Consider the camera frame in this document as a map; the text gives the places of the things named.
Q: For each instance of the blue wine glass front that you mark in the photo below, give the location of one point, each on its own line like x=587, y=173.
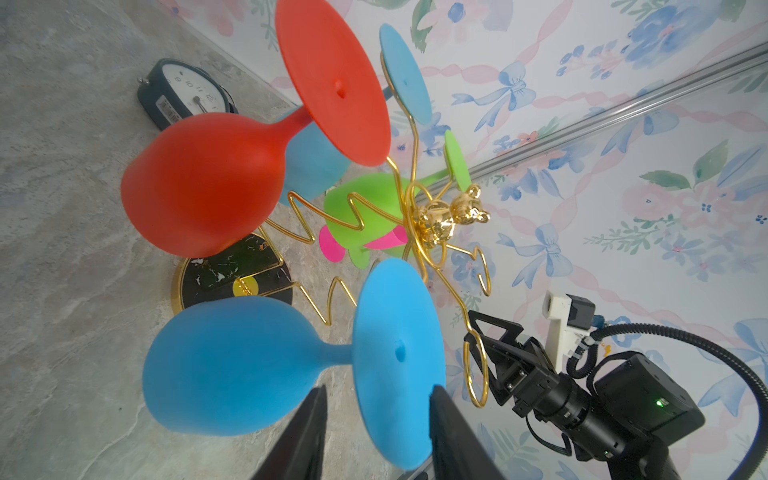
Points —
x=235, y=366

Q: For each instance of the gold wine glass rack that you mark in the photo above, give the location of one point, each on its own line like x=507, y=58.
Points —
x=405, y=83

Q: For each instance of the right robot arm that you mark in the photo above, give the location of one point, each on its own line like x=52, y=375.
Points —
x=623, y=410

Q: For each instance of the red wine glass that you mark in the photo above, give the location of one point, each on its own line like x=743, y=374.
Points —
x=209, y=180

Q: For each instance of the green wine glass back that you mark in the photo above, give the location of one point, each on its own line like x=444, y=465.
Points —
x=391, y=202

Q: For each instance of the magenta wine glass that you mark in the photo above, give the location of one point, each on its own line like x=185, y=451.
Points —
x=335, y=252

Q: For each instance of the small black alarm clock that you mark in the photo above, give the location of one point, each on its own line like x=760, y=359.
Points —
x=173, y=91

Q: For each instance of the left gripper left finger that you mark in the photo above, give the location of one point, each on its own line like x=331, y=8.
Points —
x=299, y=452

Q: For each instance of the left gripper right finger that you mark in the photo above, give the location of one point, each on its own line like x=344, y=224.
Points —
x=457, y=454

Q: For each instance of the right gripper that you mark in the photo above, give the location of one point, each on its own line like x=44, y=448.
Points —
x=522, y=374

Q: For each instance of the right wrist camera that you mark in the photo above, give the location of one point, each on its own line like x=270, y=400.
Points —
x=570, y=319

